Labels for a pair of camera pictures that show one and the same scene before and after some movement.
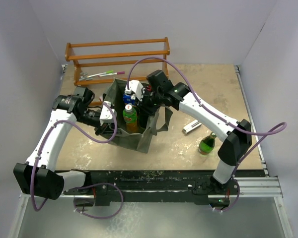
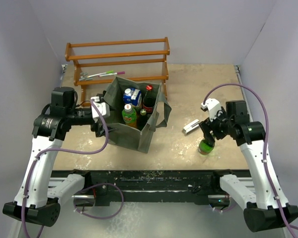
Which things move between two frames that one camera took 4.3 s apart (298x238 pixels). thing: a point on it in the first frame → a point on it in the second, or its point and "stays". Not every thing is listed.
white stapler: (191, 126) stays
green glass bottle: (142, 121) stays
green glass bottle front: (206, 144) stays
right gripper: (145, 108) → (206, 125)
